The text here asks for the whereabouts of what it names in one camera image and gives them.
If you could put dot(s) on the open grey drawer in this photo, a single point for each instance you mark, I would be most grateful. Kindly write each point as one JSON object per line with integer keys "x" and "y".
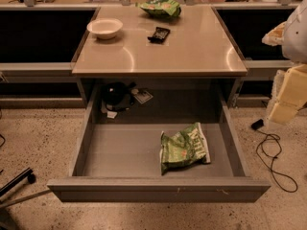
{"x": 118, "y": 160}

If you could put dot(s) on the black stand leg with wheel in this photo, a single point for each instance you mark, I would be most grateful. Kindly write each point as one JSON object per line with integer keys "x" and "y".
{"x": 27, "y": 174}

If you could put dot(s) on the green jalapeno chip bag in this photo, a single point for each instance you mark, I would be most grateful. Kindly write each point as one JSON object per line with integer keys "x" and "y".
{"x": 185, "y": 148}

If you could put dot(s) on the green chip bag on counter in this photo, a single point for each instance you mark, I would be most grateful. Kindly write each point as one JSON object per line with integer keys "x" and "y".
{"x": 161, "y": 8}

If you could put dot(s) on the white bowl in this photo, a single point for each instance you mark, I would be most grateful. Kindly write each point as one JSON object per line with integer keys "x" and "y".
{"x": 105, "y": 28}

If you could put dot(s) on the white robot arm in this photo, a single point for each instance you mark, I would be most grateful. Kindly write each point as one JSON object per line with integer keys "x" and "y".
{"x": 294, "y": 46}

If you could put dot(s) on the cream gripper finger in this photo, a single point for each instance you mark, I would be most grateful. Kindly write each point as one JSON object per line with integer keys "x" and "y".
{"x": 275, "y": 36}
{"x": 289, "y": 94}

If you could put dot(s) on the black round device under counter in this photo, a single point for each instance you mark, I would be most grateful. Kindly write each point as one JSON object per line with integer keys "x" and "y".
{"x": 115, "y": 92}

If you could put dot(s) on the black snack bar wrapper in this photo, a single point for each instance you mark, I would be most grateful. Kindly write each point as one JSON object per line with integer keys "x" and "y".
{"x": 159, "y": 36}

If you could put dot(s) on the grey counter cabinet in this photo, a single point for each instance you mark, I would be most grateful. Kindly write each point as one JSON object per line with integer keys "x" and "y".
{"x": 197, "y": 46}

